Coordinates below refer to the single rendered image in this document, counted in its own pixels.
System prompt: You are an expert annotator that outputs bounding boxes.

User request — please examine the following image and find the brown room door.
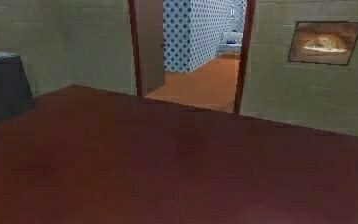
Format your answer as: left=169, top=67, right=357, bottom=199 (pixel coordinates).
left=133, top=0, right=167, bottom=97

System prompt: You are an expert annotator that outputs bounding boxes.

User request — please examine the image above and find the black cabinet with grey top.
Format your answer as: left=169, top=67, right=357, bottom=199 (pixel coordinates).
left=0, top=50, right=37, bottom=128

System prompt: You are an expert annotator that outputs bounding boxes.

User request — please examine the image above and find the white toilet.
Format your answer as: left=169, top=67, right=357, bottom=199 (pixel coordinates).
left=216, top=30, right=245, bottom=54

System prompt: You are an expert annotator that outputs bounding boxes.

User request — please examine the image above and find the framed brown picture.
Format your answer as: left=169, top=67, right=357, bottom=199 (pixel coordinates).
left=287, top=20, right=358, bottom=66

